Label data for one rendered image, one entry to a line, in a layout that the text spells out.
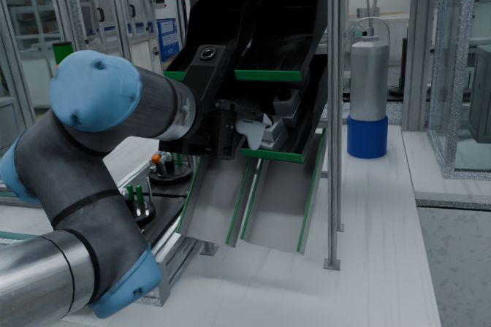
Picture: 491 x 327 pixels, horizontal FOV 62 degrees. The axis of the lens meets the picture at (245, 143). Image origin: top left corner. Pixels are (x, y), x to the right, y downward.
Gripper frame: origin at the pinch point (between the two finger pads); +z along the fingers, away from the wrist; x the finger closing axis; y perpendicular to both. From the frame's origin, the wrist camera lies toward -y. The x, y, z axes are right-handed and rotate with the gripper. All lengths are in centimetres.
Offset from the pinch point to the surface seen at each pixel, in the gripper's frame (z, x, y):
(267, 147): 12.9, -0.4, 4.1
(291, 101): 17.2, 1.8, -6.0
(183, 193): 39, -36, 19
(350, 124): 100, -2, -11
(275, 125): 12.5, 0.9, -0.4
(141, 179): 43, -55, 17
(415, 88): 129, 18, -32
